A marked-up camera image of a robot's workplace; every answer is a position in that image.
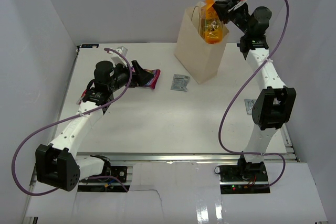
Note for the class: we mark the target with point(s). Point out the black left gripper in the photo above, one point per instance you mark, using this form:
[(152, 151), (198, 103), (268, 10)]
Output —
[(140, 77)]

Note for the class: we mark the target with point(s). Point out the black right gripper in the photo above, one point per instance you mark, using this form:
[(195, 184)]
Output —
[(223, 7)]

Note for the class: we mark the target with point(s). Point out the purple Fox's candy bag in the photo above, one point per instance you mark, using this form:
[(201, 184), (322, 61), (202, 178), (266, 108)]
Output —
[(145, 79)]

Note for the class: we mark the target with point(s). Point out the orange snack bag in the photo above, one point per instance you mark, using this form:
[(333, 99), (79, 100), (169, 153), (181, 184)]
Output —
[(210, 27)]

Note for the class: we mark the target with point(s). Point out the silver sachet packet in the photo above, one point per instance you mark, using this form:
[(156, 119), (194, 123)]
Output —
[(180, 82)]

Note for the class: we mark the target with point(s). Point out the small grey packet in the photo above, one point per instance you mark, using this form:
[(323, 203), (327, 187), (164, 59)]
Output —
[(249, 104)]

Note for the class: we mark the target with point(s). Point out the small pink packet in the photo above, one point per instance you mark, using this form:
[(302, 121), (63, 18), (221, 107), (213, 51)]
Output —
[(81, 98)]

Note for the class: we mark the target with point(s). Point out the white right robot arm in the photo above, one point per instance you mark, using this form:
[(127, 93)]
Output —
[(274, 104)]

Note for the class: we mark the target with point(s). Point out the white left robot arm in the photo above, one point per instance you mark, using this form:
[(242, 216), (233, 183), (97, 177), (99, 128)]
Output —
[(56, 163)]

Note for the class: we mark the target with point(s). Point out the beige paper bag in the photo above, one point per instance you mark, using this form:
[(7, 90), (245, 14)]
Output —
[(199, 58)]

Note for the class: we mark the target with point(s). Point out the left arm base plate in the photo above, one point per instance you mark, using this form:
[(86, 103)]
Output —
[(119, 172)]

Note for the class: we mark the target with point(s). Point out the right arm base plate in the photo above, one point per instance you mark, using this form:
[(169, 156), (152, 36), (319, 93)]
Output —
[(232, 182)]

